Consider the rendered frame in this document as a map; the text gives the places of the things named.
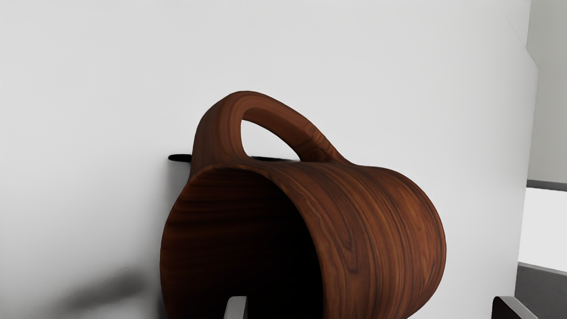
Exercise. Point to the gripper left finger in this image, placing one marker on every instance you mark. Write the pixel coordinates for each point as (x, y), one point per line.
(235, 309)

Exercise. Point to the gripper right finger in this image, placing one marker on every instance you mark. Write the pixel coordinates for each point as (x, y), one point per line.
(511, 309)

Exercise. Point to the brown wooden mug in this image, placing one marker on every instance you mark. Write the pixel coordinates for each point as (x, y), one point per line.
(363, 230)

